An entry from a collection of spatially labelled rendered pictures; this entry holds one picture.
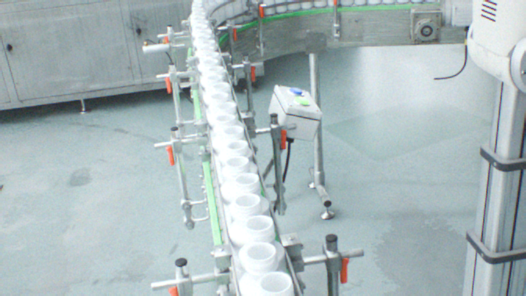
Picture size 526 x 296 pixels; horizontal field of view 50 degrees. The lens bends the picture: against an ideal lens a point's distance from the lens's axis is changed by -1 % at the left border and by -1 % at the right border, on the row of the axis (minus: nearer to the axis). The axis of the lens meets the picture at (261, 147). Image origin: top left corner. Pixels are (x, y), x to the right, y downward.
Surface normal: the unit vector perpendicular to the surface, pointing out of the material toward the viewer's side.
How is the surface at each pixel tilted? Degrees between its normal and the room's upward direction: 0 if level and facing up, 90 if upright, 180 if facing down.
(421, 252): 0
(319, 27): 90
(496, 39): 90
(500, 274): 90
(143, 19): 90
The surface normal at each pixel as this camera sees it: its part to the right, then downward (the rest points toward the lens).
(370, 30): -0.15, 0.44
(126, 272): -0.08, -0.89
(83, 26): 0.15, 0.43
